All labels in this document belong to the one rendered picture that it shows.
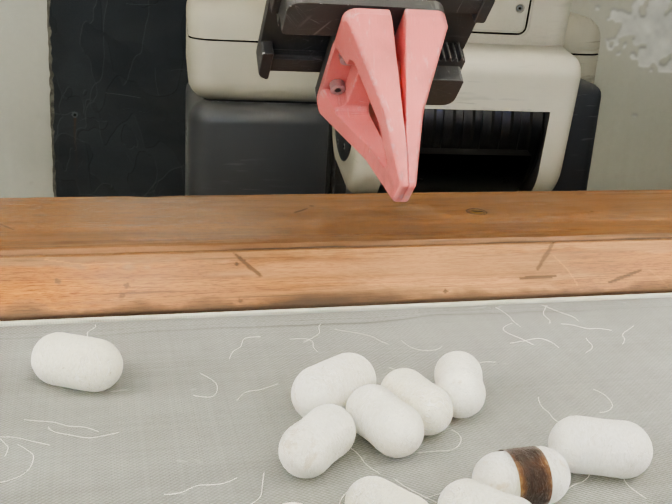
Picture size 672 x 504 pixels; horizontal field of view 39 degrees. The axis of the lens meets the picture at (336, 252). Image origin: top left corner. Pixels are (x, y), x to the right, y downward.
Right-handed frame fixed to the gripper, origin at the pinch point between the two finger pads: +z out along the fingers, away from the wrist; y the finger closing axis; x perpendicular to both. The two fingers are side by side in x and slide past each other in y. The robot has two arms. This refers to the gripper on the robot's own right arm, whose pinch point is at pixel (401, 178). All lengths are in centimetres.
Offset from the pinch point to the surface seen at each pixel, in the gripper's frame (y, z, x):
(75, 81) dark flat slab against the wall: -17, -126, 150
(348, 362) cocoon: -3.6, 8.4, 0.0
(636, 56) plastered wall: 125, -128, 136
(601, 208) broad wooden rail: 16.4, -5.0, 10.9
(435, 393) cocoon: -0.9, 10.3, -1.3
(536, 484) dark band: 0.7, 14.6, -4.5
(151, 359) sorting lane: -10.6, 5.8, 5.1
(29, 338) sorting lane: -15.7, 3.8, 6.9
